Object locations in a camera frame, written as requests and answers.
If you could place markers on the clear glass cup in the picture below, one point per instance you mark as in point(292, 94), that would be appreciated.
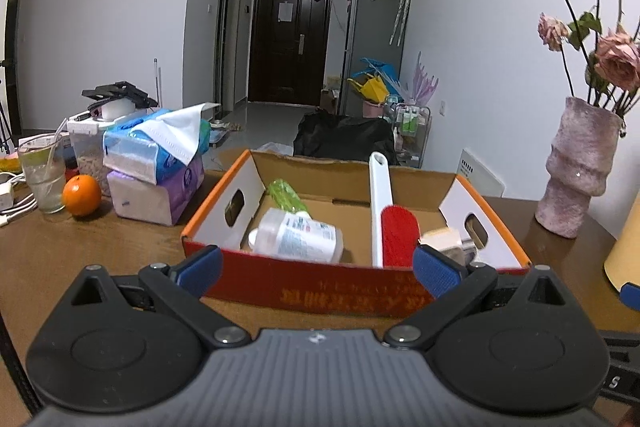
point(42, 177)

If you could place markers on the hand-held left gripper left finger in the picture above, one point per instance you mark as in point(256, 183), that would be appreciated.
point(200, 269)

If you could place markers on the white stick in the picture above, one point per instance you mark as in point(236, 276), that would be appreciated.
point(158, 82)

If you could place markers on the black tripod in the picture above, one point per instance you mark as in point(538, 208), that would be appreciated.
point(4, 117)

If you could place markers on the side door frame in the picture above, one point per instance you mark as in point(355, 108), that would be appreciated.
point(227, 32)

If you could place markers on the orange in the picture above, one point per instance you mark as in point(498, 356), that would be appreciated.
point(81, 196)

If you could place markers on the white pill bottle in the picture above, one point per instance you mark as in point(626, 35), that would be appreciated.
point(295, 237)

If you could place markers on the small cardboard box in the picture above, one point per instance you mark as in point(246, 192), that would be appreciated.
point(330, 94)

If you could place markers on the blue and yellow bags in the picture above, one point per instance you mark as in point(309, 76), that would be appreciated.
point(372, 84)

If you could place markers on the pink ceramic vase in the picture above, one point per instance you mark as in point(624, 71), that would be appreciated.
point(580, 172)

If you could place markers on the black device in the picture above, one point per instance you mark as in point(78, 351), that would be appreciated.
point(120, 94)

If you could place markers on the bunch of dried roses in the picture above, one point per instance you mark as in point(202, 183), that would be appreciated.
point(615, 57)

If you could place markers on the grey refrigerator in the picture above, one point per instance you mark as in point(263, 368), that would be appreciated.
point(370, 32)

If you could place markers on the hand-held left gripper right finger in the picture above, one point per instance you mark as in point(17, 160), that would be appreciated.
point(440, 274)

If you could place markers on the white plastic bag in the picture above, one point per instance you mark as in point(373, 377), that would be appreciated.
point(275, 149)

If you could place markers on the blue tissue pack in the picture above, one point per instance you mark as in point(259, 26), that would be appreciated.
point(145, 147)

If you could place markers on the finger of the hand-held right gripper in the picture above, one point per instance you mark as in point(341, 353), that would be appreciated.
point(631, 296)

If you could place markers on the red cardboard box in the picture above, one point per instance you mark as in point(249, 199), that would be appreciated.
point(325, 292)

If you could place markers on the trolley cart with bottles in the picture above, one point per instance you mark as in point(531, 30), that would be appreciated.
point(410, 127)

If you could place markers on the clear container white lid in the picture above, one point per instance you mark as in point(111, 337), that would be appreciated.
point(90, 157)

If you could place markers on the paper note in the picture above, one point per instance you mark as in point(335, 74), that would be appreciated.
point(285, 11)

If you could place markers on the white plug adapter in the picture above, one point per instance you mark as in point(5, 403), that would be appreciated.
point(445, 239)

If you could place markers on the clear hanging umbrella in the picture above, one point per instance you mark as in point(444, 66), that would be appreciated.
point(400, 12)

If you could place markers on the green clear bottle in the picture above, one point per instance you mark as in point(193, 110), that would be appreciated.
point(285, 197)

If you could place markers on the white red lint brush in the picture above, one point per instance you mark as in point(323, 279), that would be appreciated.
point(397, 232)

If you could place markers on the black bag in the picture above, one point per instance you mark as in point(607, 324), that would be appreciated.
point(345, 137)

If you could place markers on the pink fan decoration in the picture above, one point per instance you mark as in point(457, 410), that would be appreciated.
point(425, 82)

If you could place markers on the yellow thermos jug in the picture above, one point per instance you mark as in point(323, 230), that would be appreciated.
point(625, 252)

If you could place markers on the dark wooden door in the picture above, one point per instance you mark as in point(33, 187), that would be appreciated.
point(290, 47)

